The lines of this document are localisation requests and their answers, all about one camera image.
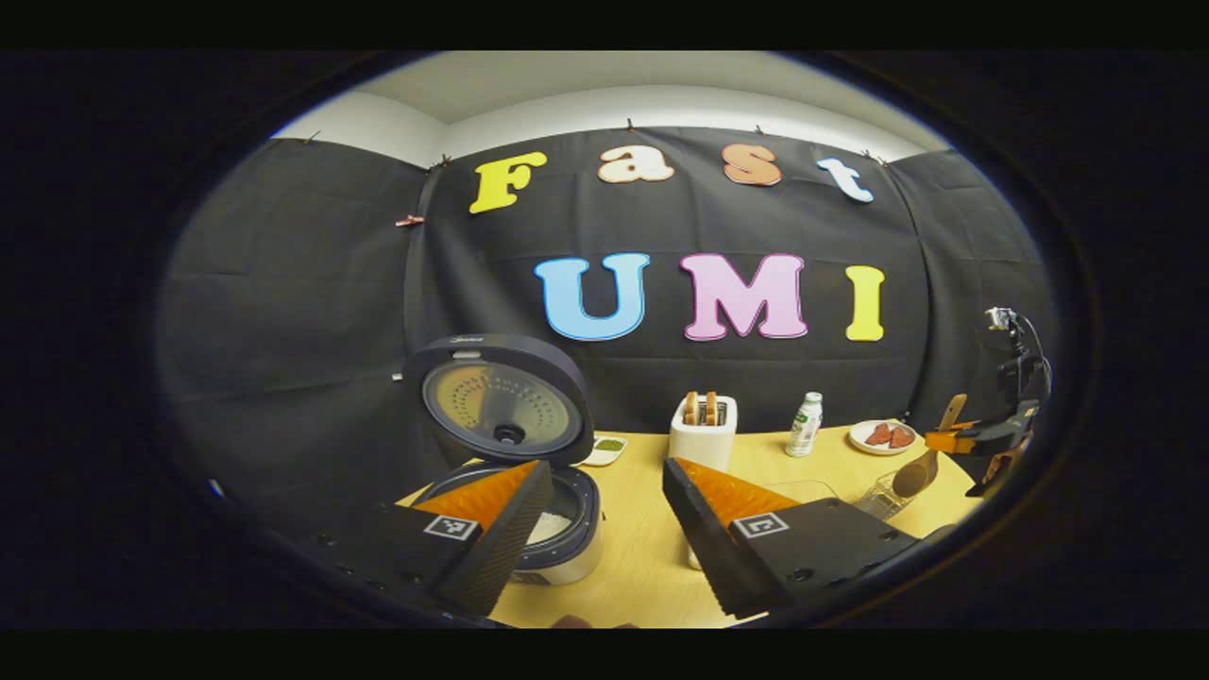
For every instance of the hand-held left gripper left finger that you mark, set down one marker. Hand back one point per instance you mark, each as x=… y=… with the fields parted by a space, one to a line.
x=515 y=538

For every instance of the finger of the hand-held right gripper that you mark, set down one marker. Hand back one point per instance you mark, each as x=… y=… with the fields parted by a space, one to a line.
x=996 y=436
x=999 y=469

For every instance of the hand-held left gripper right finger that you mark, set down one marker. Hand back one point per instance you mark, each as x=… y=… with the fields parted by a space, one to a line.
x=704 y=538

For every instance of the wooden spoon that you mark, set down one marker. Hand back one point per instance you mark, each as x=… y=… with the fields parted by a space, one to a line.
x=913 y=475

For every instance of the clear box of rice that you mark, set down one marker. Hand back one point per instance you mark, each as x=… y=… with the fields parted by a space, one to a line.
x=817 y=491

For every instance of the dark grey rice cooker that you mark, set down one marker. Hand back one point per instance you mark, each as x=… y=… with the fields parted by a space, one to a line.
x=501 y=406

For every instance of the white toaster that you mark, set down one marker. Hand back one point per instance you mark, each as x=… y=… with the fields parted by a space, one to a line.
x=704 y=444

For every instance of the red meat slice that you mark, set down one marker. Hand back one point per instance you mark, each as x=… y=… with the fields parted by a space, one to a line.
x=901 y=437
x=879 y=434

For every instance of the white divided condiment dish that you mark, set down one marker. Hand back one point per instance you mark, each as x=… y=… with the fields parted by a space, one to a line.
x=604 y=450

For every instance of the toast bread slice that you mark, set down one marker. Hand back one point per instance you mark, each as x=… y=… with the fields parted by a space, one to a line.
x=691 y=408
x=710 y=408

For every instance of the white round plate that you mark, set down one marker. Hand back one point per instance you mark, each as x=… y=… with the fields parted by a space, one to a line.
x=859 y=439

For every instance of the white drink bottle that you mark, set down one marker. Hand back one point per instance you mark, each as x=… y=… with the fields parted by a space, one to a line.
x=805 y=430

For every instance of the black backdrop cloth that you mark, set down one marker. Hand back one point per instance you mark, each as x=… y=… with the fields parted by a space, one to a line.
x=283 y=331

